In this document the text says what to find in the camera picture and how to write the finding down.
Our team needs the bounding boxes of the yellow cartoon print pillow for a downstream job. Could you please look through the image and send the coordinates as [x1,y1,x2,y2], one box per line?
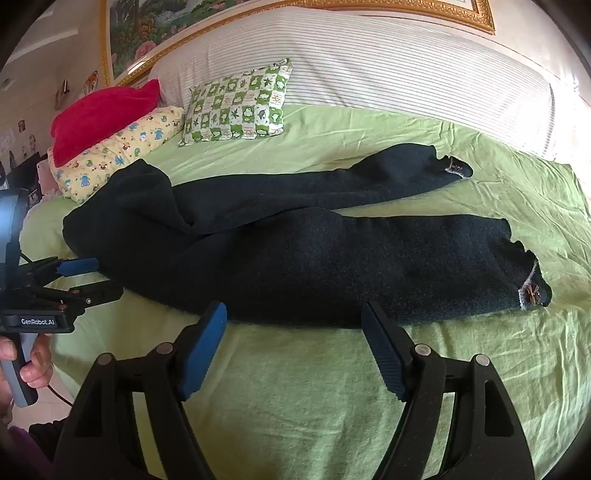
[48,106,185,205]

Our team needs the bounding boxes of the red plush pillow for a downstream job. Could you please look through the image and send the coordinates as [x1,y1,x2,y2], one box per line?
[50,78,161,167]

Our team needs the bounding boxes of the gold framed landscape painting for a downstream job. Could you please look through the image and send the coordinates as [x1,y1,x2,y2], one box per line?
[100,0,496,88]

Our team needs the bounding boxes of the green checked frog pillow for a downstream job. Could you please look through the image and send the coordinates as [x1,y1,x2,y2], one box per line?
[177,58,293,147]

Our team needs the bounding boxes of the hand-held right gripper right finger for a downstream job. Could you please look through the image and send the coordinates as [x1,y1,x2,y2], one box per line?
[361,301,536,480]

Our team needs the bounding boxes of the dark knit pants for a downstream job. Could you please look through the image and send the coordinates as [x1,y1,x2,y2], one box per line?
[62,143,553,329]

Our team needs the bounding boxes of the person's left hand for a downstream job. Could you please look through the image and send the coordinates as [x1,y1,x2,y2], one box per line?
[0,333,54,391]

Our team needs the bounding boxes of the black cable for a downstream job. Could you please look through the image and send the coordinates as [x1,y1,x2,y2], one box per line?
[45,382,75,409]

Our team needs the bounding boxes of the white striped headboard cushion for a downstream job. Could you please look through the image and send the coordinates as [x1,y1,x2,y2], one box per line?
[150,7,583,162]

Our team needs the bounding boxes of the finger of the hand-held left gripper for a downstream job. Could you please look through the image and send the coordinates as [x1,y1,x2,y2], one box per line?
[41,283,125,315]
[27,257,100,282]

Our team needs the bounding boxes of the purple garment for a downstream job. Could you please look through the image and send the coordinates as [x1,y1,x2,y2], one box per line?
[0,424,54,480]

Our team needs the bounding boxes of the green bed sheet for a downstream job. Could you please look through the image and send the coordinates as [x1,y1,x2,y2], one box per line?
[21,104,591,480]

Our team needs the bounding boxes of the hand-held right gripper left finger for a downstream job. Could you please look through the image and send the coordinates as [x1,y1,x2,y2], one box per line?
[55,301,228,480]

